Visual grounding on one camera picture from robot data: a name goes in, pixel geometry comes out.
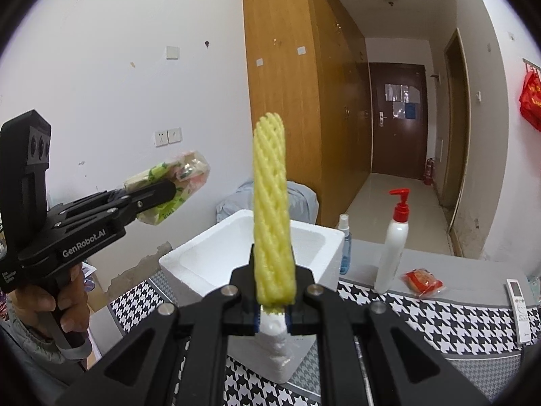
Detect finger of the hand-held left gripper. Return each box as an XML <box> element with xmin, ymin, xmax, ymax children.
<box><xmin>51</xmin><ymin>179</ymin><xmax>177</xmax><ymax>230</ymax></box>

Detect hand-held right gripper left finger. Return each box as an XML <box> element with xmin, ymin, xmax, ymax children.
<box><xmin>80</xmin><ymin>247</ymin><xmax>259</xmax><ymax>406</ymax></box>

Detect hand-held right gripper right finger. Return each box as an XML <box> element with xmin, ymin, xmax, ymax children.
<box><xmin>288</xmin><ymin>254</ymin><xmax>493</xmax><ymax>406</ymax></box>

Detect green white snack packet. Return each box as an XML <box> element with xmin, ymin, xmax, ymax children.
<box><xmin>124</xmin><ymin>150</ymin><xmax>211</xmax><ymax>226</ymax></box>

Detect white styrofoam box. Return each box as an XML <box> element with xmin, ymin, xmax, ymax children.
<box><xmin>159</xmin><ymin>208</ymin><xmax>345</xmax><ymax>383</ymax></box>

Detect yellow foam fruit net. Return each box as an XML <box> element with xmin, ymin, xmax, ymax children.
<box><xmin>252</xmin><ymin>112</ymin><xmax>295</xmax><ymax>308</ymax></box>

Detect person's left forearm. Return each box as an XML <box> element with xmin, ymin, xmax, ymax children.
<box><xmin>0</xmin><ymin>300</ymin><xmax>85</xmax><ymax>406</ymax></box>

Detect person's left hand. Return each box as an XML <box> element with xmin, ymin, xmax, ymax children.
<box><xmin>6</xmin><ymin>268</ymin><xmax>91</xmax><ymax>340</ymax></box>

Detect clear blue spray bottle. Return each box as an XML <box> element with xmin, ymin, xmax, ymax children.
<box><xmin>338</xmin><ymin>214</ymin><xmax>352</xmax><ymax>275</ymax></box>

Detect white pump lotion bottle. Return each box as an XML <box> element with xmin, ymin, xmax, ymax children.
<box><xmin>374</xmin><ymin>188</ymin><xmax>411</xmax><ymax>294</ymax></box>

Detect light blue cloth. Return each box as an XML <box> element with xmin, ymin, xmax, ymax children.
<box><xmin>216</xmin><ymin>180</ymin><xmax>320</xmax><ymax>226</ymax></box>

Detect red snack packet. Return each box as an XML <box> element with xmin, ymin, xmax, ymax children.
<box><xmin>401</xmin><ymin>268</ymin><xmax>446</xmax><ymax>298</ymax></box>

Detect houndstooth blanket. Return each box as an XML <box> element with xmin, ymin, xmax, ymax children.
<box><xmin>108</xmin><ymin>237</ymin><xmax>541</xmax><ymax>406</ymax></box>

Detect wooden wardrobe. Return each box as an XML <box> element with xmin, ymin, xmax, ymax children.
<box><xmin>242</xmin><ymin>0</ymin><xmax>373</xmax><ymax>231</ymax></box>

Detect dark brown door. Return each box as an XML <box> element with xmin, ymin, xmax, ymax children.
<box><xmin>369</xmin><ymin>63</ymin><xmax>428</xmax><ymax>176</ymax></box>

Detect white remote control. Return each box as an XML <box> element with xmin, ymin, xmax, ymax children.
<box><xmin>506</xmin><ymin>278</ymin><xmax>532</xmax><ymax>346</ymax></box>

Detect wooden side door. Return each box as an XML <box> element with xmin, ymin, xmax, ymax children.
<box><xmin>440</xmin><ymin>28</ymin><xmax>471</xmax><ymax>233</ymax></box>

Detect papers on door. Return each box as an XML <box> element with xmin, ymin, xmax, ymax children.
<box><xmin>384</xmin><ymin>85</ymin><xmax>421</xmax><ymax>120</ymax></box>

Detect red plastic bag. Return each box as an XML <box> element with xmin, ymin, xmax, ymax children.
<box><xmin>519</xmin><ymin>70</ymin><xmax>541</xmax><ymax>132</ymax></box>

